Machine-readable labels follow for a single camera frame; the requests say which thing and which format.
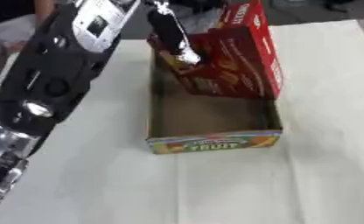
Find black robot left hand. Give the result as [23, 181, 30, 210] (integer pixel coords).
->
[146, 0, 204, 66]

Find red cardboard package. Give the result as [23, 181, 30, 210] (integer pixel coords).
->
[146, 0, 285, 101]

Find tan cardboard box printed front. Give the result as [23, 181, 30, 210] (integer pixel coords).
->
[143, 48, 285, 155]

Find person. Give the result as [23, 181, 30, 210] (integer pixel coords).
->
[0, 0, 57, 60]

